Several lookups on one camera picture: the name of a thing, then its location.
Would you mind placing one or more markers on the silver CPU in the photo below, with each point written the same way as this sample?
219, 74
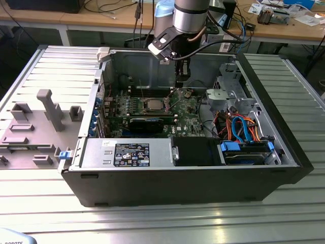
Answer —
155, 104

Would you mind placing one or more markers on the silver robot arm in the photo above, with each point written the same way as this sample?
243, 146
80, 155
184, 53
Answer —
190, 20

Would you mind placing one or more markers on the RAM slot with white latches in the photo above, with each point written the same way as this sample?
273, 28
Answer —
152, 93
152, 89

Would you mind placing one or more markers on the CPU socket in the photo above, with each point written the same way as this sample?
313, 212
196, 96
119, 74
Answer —
144, 109

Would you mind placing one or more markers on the copper CPU cooler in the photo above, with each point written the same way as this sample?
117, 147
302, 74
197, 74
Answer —
265, 16

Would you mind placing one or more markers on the black plastic bay cover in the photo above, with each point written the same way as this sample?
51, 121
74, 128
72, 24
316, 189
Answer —
195, 152

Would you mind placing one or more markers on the round coin battery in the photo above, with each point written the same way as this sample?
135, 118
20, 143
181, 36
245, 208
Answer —
188, 94

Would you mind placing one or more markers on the black upright box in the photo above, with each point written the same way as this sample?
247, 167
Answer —
231, 12

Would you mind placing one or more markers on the silver metal drive cage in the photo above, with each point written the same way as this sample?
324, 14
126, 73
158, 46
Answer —
228, 96

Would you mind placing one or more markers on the green motherboard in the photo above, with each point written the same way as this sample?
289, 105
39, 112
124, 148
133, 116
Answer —
188, 119

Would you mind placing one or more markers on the small black box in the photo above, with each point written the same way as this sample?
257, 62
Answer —
251, 26

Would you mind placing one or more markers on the gray case latch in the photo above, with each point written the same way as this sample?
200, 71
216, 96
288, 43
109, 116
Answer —
104, 53

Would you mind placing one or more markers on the black graphics card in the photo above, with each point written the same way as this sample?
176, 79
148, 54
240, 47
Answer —
146, 125

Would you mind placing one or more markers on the hard disk in blue carrier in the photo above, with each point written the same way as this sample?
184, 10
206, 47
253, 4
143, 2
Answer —
243, 158

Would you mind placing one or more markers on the blue cardboard box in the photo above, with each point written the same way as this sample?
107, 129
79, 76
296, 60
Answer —
302, 2

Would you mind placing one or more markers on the white plastic bag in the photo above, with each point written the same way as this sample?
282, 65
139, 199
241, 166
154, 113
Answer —
308, 20

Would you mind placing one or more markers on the silver power supply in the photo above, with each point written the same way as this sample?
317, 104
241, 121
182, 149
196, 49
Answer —
96, 155

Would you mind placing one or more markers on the black PC case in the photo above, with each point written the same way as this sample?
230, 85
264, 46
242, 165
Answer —
177, 185

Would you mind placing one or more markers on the black computer box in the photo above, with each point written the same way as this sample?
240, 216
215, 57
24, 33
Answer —
43, 5

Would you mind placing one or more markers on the wooden desk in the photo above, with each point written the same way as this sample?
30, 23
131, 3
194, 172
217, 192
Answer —
38, 19

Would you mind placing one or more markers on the blue case latch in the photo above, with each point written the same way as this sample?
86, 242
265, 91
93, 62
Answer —
64, 155

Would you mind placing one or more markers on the gray parts rack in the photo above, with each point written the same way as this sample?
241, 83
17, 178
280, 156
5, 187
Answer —
38, 132

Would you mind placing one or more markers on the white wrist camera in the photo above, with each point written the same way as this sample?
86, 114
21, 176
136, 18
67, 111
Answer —
156, 49

